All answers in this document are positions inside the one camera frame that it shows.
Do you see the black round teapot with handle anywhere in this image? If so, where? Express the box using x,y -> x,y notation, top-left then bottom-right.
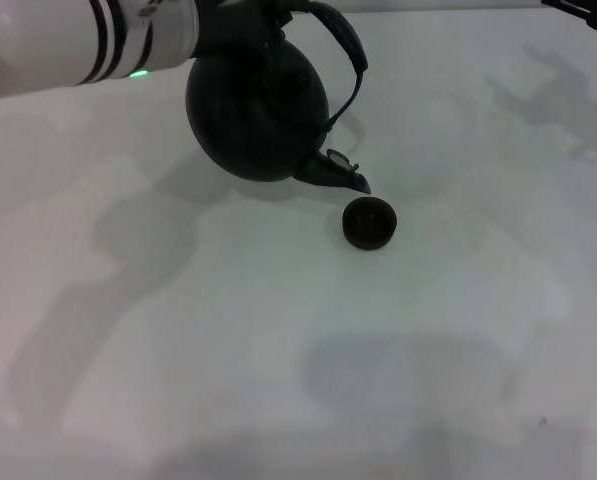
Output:
185,0 -> 374,197

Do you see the small dark teacup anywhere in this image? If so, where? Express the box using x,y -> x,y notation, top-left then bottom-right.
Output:
342,196 -> 399,253

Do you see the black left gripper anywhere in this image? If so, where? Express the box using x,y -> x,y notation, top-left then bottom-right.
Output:
192,0 -> 300,60

